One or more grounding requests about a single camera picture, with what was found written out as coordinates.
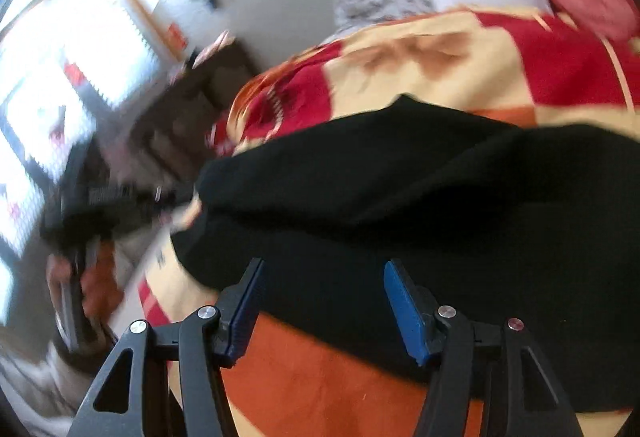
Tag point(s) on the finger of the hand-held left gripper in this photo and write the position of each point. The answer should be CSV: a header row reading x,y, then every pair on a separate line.
x,y
145,204

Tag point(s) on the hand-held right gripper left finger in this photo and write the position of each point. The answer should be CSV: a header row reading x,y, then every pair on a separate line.
x,y
245,312

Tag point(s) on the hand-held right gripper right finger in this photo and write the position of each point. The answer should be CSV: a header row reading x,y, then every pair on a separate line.
x,y
407,312

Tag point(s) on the black pants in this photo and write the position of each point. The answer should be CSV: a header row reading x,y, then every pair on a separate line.
x,y
400,192

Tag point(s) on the person's left hand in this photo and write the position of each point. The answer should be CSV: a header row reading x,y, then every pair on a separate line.
x,y
102,282

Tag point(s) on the dark wooden table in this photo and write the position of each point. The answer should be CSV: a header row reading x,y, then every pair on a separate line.
x,y
200,82

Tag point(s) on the red paper window decoration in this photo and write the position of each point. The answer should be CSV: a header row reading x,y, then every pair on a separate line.
x,y
75,72

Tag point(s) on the grid window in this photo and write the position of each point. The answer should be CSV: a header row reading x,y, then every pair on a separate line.
x,y
90,47

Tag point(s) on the red yellow printed blanket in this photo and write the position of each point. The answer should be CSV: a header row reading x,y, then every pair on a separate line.
x,y
400,47

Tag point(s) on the red paper wall decoration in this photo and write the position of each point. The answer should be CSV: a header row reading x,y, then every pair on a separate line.
x,y
176,34

